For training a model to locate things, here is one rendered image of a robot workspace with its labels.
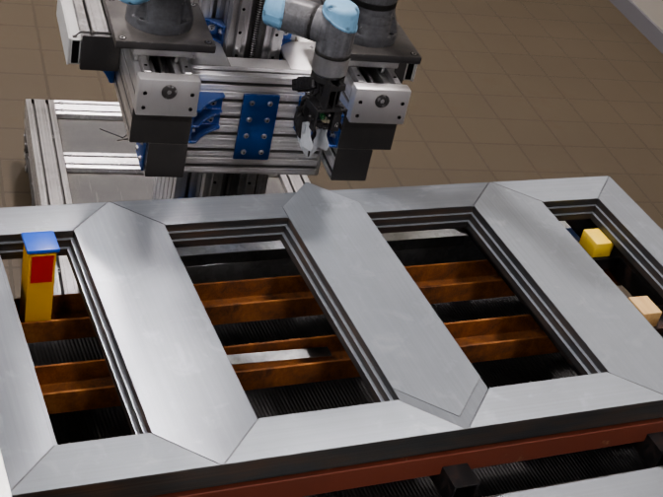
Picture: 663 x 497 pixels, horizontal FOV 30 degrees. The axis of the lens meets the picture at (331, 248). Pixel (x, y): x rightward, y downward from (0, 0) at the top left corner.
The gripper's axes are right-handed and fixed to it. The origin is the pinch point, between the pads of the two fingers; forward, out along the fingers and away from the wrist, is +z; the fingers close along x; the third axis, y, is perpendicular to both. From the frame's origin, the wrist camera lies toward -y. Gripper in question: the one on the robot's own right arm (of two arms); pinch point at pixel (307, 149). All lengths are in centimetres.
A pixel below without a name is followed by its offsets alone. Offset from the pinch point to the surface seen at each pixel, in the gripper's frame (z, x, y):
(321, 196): 5.5, -0.1, 10.3
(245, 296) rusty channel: 23.5, -18.1, 18.9
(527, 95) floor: 92, 198, -173
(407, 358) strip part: 6, -6, 63
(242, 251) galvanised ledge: 23.9, -12.6, 3.1
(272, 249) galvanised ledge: 24.0, -5.3, 3.4
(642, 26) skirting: 89, 301, -229
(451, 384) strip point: 6, -1, 71
